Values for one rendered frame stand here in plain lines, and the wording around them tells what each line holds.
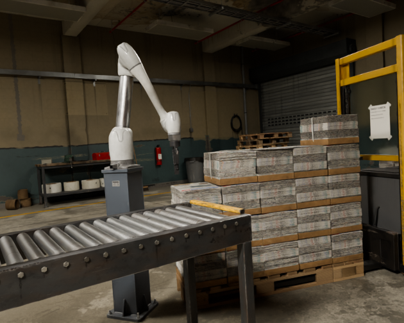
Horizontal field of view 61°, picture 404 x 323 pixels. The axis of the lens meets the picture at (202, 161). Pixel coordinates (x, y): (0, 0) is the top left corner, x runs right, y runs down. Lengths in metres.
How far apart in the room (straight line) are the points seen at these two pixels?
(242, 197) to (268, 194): 0.20
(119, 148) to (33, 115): 6.41
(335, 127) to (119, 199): 1.69
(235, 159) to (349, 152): 0.94
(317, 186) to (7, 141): 7.04
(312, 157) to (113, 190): 1.47
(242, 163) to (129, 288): 1.15
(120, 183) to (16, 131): 6.40
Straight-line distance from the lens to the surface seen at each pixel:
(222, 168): 2.39
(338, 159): 2.83
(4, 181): 8.54
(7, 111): 8.59
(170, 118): 2.42
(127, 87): 2.59
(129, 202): 2.30
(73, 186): 8.18
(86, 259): 1.24
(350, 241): 3.00
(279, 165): 2.55
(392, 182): 3.31
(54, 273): 1.23
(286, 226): 2.64
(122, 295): 2.53
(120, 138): 2.33
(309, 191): 2.71
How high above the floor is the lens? 1.14
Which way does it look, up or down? 3 degrees down
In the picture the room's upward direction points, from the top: 4 degrees counter-clockwise
